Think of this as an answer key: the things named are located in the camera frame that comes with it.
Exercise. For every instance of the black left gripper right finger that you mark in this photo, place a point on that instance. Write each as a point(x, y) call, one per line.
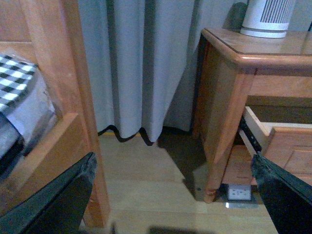
point(287, 199)

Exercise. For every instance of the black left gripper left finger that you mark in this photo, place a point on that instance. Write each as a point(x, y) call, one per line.
point(58, 207)

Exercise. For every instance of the wooden nightstand drawer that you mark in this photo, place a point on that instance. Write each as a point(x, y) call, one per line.
point(285, 138)

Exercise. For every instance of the white floor power socket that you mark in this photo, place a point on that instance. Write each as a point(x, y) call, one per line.
point(239, 197)

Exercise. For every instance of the plastic wrapped mattress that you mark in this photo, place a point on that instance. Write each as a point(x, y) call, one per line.
point(22, 126)

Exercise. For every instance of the wooden nightstand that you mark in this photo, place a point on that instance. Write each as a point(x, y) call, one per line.
point(236, 71)

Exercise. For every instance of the black white checkered sheet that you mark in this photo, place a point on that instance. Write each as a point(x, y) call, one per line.
point(16, 81)

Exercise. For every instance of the grey-green pleated curtain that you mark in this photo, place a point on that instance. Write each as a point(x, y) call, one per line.
point(141, 57)

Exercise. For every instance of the white slatted air purifier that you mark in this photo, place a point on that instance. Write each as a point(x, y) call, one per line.
point(267, 18)

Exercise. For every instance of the black drawer slide rail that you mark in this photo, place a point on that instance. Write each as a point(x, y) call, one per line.
point(251, 138)

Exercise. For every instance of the wooden bed frame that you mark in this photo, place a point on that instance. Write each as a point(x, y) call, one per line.
point(49, 33)

